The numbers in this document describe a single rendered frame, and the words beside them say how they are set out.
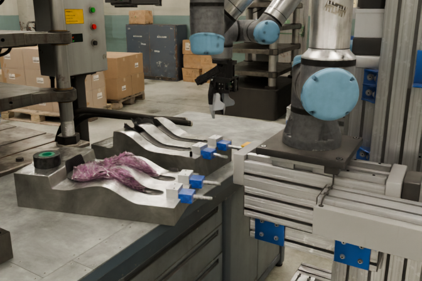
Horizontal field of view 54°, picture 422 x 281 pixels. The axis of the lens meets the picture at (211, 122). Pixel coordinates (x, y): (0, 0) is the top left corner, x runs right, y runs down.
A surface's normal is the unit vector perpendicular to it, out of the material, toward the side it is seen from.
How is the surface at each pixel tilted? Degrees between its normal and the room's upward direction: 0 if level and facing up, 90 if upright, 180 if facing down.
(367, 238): 90
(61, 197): 90
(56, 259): 0
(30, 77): 83
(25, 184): 90
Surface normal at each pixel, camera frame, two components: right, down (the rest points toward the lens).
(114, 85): -0.33, 0.24
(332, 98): -0.07, 0.38
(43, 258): 0.00, -0.97
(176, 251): 0.86, 0.13
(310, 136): -0.25, -0.05
